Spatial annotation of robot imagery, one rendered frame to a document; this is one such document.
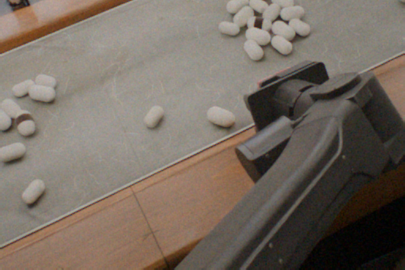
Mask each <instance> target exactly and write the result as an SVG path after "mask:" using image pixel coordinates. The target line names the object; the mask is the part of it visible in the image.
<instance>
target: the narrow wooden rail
mask: <svg viewBox="0 0 405 270"><path fill-rule="evenodd" d="M129 1H131V0H42V1H39V2H37V3H34V4H32V5H30V6H27V7H25V8H22V9H19V10H16V11H13V12H11V13H8V14H7V15H5V16H3V17H0V55H1V54H3V53H6V52H8V51H11V50H13V49H15V48H18V47H20V46H23V45H25V44H28V43H30V42H33V41H34V40H38V39H40V38H42V37H44V36H47V35H50V34H52V33H54V32H57V31H60V30H62V29H65V28H68V27H70V26H71V25H75V24H77V23H79V22H82V21H84V20H87V19H89V18H91V17H95V16H96V15H98V14H101V13H104V12H106V11H109V10H111V9H114V8H116V7H118V6H121V5H123V4H126V2H129Z"/></svg>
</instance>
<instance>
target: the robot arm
mask: <svg viewBox="0 0 405 270"><path fill-rule="evenodd" d="M257 84H258V89H257V90H255V91H253V92H251V93H249V94H247V93H246V94H245V95H244V103H245V104H246V107H247V110H248V111H250V113H251V115H252V119H253V121H254V123H255V132H256V134H255V135H253V136H252V137H251V138H249V139H247V140H246V141H245V142H243V143H241V144H240V145H239V146H237V147H236V148H235V151H236V153H237V157H238V158H239V160H240V162H241V164H242V166H243V167H244V169H245V170H246V172H247V174H248V175H249V176H250V178H251V179H252V180H253V181H254V183H255V184H254V185H253V186H252V187H251V190H250V191H249V192H248V193H247V194H246V195H245V196H244V197H243V198H242V199H241V200H240V201H239V202H238V203H237V204H236V206H235V207H234V208H233V209H232V210H231V211H230V212H229V213H228V214H227V215H226V216H224V217H223V218H222V219H221V220H220V221H219V223H218V224H217V225H216V226H215V227H214V228H213V229H212V230H211V231H210V232H209V233H208V234H207V235H206V236H205V237H204V238H203V240H201V242H200V243H199V244H197V246H196V247H195V248H193V250H192V251H191V252H190V253H189V254H188V255H187V256H186V257H185V258H184V259H183V260H182V262H181V263H180V264H179V265H178V266H177V267H176V268H175V269H174V270H298V269H299V268H300V267H301V266H302V264H303V263H304V262H305V260H306V259H307V257H308V255H309V254H310V253H311V251H312V250H313V248H314V247H315V245H316V244H317V242H318V241H319V240H320V239H321V237H322V236H323V235H324V233H325V232H326V230H327V228H328V227H329V226H330V225H331V224H332V222H333V221H334V219H335V218H336V216H337V215H338V214H339V212H340V211H341V210H342V209H343V207H344V206H345V205H346V203H347V202H348V201H349V200H350V198H351V197H352V196H353V195H354V194H355V193H356V192H357V191H359V190H360V189H361V188H362V187H364V186H365V185H366V184H368V183H369V182H372V181H375V180H376V179H377V178H378V177H379V176H380V174H383V173H386V172H388V171H391V170H393V169H395V168H397V167H398V166H400V165H402V164H403V163H404V162H405V123H404V121H403V119H402V117H401V116H400V114H399V113H398V111H397V110H396V107H395V106H394V104H393V103H392V101H391V100H390V98H389V96H388V94H387V93H386V91H385V89H384V87H383V86H382V85H381V83H380V81H378V79H377V77H376V76H375V74H374V73H373V72H372V71H366V72H363V73H360V74H359V73H358V72H357V71H352V72H346V73H339V74H337V75H335V76H334V77H332V78H329V75H328V72H327V68H326V66H325V64H324V63H323V62H320V61H312V60H308V59H307V60H305V61H303V62H301V63H298V64H297V65H294V66H292V67H287V68H285V69H283V70H280V71H278V72H276V73H275V74H274V75H270V76H268V77H266V78H264V79H261V80H259V81H258V82H257Z"/></svg>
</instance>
